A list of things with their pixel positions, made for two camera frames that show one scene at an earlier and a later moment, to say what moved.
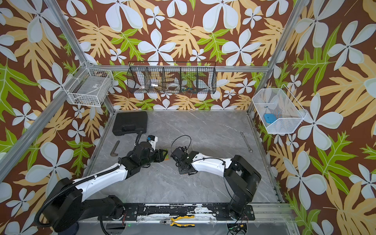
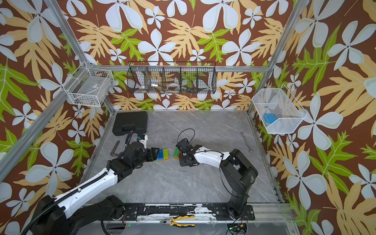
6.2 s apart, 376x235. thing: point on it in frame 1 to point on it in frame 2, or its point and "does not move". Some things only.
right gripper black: x=180 y=170 to x=180 y=161
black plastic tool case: x=130 y=123 does not move
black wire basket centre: x=172 y=77 does not move
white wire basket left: x=89 y=87 does not move
